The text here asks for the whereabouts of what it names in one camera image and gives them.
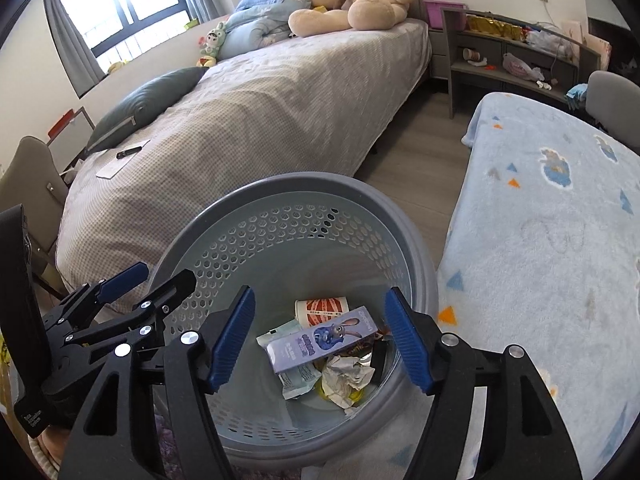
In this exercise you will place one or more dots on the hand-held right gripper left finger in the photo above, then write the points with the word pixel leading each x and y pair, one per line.
pixel 230 340

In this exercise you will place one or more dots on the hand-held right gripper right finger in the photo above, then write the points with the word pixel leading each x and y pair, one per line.
pixel 407 340

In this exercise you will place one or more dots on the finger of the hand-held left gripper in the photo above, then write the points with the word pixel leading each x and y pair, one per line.
pixel 172 290
pixel 125 280

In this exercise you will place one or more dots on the green white medicine box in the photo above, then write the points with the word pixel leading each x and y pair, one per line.
pixel 300 382

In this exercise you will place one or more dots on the purple cardboard box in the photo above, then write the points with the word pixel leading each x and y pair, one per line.
pixel 320 342

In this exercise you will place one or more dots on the red white paper cup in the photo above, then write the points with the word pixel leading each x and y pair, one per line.
pixel 322 310

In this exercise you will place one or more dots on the grey perforated plastic basket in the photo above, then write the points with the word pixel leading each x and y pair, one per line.
pixel 300 240

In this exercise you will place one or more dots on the white paper sheet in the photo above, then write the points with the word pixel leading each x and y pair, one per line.
pixel 112 167

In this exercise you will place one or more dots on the purple patterned rug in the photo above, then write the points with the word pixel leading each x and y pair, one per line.
pixel 164 440

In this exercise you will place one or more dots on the small black device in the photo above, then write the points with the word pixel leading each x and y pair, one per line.
pixel 129 152

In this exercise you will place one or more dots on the beige chair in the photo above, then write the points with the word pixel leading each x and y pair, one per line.
pixel 30 175

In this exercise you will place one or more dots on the white side table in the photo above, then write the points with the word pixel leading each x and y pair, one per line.
pixel 75 130

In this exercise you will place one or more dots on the light blue printed blanket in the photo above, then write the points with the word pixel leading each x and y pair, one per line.
pixel 550 260

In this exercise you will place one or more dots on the dark grey pillow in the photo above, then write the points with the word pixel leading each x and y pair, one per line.
pixel 145 100

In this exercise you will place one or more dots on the bed with grey checked cover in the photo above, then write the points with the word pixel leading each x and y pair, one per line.
pixel 250 110

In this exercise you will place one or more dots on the small yellow red plush toy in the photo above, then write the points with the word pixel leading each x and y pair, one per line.
pixel 205 61

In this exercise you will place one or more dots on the small green plush toy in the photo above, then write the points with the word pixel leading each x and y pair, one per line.
pixel 212 40

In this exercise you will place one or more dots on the black framed window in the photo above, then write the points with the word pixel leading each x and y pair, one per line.
pixel 125 5

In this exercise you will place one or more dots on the light blue printed quilt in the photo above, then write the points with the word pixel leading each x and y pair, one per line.
pixel 260 25

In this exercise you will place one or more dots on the grey shelf unit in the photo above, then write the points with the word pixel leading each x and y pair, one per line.
pixel 452 60

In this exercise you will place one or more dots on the red white shelf cup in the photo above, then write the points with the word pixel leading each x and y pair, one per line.
pixel 475 56

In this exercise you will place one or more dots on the pink plastic bag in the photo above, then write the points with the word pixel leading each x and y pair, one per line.
pixel 520 66

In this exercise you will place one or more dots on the teal cloth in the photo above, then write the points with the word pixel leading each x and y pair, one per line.
pixel 576 92

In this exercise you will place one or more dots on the grey upholstered chair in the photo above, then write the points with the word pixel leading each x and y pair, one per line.
pixel 610 100

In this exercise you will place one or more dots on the row of gold packages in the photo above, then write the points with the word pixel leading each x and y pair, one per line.
pixel 495 27

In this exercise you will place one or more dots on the pink plastic box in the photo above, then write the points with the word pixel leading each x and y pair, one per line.
pixel 435 12

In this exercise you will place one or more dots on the white plastic bag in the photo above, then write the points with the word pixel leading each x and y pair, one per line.
pixel 547 42

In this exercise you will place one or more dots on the pink gift bag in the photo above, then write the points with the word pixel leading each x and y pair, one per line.
pixel 590 45

